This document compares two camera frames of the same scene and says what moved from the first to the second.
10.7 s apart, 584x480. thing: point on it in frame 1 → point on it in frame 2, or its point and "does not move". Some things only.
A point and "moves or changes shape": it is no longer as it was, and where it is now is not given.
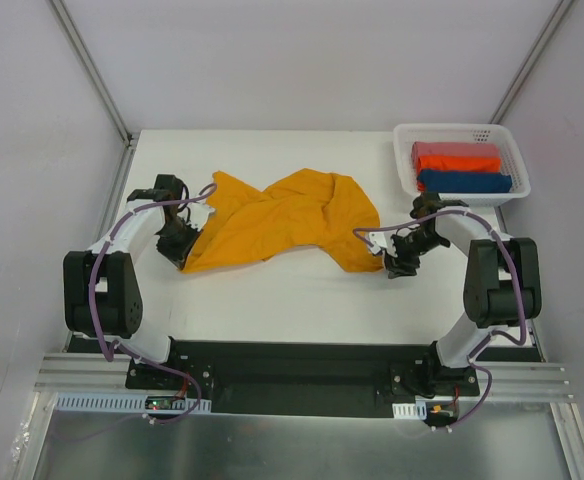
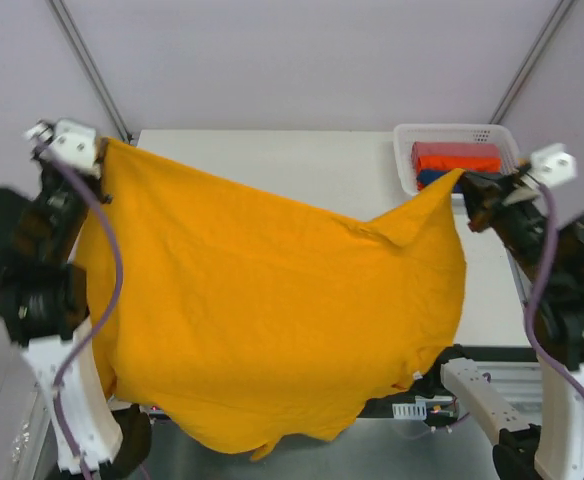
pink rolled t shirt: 434,148 does not move
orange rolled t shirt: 458,163 does not move
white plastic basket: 501,134 does not move
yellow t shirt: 319,215 moves or changes shape
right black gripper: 401,258 → 485,198
